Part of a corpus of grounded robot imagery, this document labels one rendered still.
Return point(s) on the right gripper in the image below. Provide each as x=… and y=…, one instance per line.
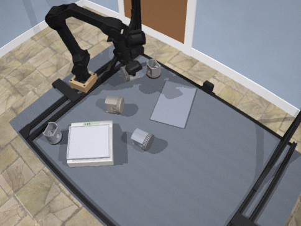
x=124, y=57

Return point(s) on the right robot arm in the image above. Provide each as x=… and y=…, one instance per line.
x=110, y=26

